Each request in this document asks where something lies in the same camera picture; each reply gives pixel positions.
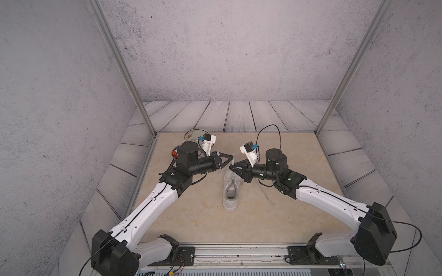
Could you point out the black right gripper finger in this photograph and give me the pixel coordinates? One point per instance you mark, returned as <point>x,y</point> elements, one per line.
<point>239,166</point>
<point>242,174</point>

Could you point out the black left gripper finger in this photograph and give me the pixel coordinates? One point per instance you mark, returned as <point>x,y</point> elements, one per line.
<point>224,157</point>
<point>221,163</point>

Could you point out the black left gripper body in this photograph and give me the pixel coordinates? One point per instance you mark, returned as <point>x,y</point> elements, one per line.
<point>212,163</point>

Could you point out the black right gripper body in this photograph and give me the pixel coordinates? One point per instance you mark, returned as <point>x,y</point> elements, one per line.
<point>258,172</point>

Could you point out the white sneaker shoe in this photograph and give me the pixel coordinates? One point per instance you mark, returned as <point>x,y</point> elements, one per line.
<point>231,184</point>

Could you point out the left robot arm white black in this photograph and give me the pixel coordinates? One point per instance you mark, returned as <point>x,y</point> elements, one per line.
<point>118,252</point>

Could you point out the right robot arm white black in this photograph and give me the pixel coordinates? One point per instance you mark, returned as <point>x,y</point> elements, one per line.
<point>372,233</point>

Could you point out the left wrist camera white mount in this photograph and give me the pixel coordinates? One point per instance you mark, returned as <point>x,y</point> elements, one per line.
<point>206,143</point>

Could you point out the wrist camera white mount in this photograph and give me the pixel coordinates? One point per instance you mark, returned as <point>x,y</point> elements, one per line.
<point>250,150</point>
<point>206,143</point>

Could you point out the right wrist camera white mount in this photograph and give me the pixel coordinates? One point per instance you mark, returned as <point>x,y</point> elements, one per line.
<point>250,150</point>

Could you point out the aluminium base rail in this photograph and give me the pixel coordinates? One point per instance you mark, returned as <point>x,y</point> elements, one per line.
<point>263,259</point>

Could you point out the left aluminium frame post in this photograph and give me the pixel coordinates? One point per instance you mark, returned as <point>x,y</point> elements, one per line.
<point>106,32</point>

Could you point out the aluminium frame post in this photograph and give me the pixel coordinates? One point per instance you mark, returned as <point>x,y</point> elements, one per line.
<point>363,47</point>
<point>106,32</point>

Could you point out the right aluminium frame post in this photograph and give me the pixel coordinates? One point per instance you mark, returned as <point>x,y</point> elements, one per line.
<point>363,47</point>

